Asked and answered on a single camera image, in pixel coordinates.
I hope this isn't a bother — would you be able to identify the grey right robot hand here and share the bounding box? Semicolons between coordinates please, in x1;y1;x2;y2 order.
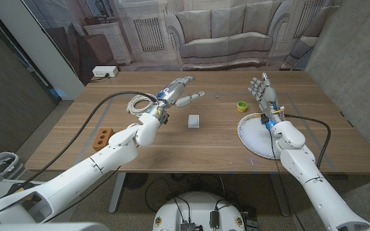
248;72;285;124

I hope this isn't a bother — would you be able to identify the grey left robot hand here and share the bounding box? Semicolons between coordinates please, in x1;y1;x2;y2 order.
148;76;206;119

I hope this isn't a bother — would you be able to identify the white card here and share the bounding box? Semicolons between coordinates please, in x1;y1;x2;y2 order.
188;114;200;129

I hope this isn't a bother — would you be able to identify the white paper plate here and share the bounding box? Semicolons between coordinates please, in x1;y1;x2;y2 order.
237;112;284;160

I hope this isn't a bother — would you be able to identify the white power strip box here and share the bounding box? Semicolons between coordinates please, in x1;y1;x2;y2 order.
92;65;119;78

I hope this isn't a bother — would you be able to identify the printed sofa room backdrop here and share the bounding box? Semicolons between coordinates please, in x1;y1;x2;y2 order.
22;0;343;86

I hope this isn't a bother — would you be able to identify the brown wooden block with holes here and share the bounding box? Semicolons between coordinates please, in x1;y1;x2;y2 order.
92;128;116;152

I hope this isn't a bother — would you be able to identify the grey metal table leg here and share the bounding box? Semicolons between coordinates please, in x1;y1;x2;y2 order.
109;173;127;214
270;173;290;218

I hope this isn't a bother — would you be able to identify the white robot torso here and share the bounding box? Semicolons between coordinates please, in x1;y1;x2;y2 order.
152;191;247;231

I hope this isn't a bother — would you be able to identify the grey plastic bin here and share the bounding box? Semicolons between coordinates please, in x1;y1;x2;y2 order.
0;151;24;180

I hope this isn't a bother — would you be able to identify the coiled white cable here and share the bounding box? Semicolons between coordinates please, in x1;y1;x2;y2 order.
126;92;157;117

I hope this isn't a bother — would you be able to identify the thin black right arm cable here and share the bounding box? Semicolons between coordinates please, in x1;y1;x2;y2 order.
268;128;306;231

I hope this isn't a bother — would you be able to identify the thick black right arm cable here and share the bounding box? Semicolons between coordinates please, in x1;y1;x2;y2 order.
283;114;331;170

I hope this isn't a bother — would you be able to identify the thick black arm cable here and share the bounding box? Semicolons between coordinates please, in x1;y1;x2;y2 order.
283;114;331;170
6;90;159;196

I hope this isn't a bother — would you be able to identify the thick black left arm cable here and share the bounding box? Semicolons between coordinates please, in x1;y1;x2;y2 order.
6;90;159;196

